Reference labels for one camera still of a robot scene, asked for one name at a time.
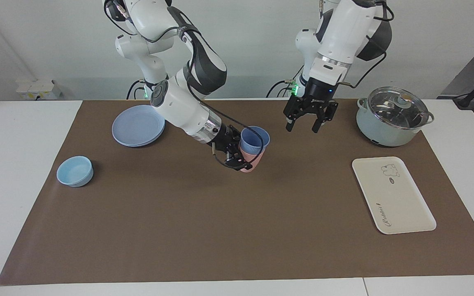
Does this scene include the cream rabbit print tray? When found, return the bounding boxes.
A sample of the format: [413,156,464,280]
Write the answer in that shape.
[351,156,437,235]

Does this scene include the blue plastic cup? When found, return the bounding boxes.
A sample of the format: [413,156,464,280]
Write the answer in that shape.
[239,126,271,156]

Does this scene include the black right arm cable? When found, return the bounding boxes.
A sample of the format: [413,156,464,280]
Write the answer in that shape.
[104,0,265,171]

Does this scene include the black base cable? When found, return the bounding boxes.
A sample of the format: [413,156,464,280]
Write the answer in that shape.
[126,79,148,100]
[266,65,304,99]

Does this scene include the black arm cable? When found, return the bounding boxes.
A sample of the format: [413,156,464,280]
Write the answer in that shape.
[341,0,395,90]
[104,0,265,171]

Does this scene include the pink plastic cup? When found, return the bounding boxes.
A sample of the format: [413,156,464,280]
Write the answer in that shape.
[238,146,267,173]

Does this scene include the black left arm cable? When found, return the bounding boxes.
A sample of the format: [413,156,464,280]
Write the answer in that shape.
[341,0,395,90]

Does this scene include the light blue bowl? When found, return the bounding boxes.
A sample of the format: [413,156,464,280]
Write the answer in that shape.
[56,155,94,188]

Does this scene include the brown table mat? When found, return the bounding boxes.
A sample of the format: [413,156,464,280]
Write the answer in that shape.
[0,99,474,286]

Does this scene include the glass pot lid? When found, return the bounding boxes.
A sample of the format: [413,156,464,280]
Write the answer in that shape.
[367,86,430,130]

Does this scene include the white power strip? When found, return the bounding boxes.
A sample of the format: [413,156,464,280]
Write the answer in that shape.
[15,79,62,100]

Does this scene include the blue round plate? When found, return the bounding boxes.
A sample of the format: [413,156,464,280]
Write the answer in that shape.
[112,104,167,148]

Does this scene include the pale green cooking pot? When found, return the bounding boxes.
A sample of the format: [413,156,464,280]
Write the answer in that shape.
[356,97,435,148]

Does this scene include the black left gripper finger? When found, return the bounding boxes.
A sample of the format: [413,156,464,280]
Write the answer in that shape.
[311,102,339,134]
[284,98,304,133]

